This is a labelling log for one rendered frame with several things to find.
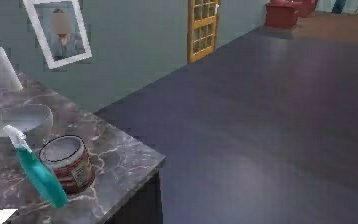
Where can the white paper towel roll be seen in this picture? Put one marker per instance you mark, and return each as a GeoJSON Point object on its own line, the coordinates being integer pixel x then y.
{"type": "Point", "coordinates": [3, 68]}

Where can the grey round bowl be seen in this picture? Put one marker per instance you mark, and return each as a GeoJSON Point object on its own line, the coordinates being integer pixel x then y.
{"type": "Point", "coordinates": [23, 121]}

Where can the white flat object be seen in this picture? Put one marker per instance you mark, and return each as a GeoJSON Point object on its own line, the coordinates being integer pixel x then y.
{"type": "Point", "coordinates": [0, 216]}

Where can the red sofa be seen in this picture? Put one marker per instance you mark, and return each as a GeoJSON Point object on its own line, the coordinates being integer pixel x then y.
{"type": "Point", "coordinates": [307, 6]}

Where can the teal spray bottle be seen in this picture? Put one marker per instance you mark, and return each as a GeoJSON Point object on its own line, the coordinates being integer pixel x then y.
{"type": "Point", "coordinates": [40, 173]}

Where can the white framed portrait picture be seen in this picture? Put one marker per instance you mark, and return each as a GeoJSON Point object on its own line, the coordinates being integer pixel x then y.
{"type": "Point", "coordinates": [62, 31]}

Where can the red armchair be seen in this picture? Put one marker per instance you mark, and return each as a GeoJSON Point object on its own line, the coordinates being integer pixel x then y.
{"type": "Point", "coordinates": [282, 14]}

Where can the grey marble counter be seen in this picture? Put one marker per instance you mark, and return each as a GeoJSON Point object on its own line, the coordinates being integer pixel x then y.
{"type": "Point", "coordinates": [117, 160]}

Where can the yellow wooden lattice door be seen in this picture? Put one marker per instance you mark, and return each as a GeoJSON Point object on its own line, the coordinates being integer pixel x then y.
{"type": "Point", "coordinates": [202, 30]}

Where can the red white lidded can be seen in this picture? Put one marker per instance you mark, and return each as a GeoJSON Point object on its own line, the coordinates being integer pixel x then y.
{"type": "Point", "coordinates": [70, 163]}

